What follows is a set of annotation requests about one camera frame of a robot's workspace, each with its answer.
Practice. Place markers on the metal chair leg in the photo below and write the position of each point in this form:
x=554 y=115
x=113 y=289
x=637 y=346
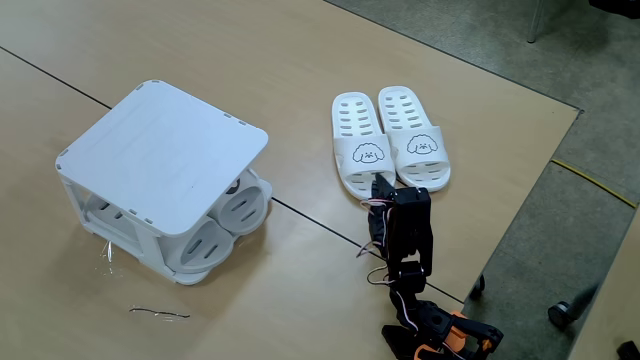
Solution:
x=536 y=20

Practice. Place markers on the grey slipper with bear badge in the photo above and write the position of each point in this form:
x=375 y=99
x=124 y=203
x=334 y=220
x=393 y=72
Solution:
x=245 y=207

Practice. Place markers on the white slipper with dog print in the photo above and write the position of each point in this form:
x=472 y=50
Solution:
x=360 y=125
x=407 y=115

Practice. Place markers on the small black object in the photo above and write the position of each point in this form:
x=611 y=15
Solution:
x=629 y=351

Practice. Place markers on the black caster wheel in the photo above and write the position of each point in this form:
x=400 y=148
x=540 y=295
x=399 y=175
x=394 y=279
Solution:
x=558 y=315
x=478 y=287

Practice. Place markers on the white two-shelf shoe rack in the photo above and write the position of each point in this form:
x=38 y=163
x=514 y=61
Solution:
x=160 y=155

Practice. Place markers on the clear tape strip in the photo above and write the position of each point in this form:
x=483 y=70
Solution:
x=108 y=250

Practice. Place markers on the grey table leg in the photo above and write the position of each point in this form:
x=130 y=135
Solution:
x=585 y=300

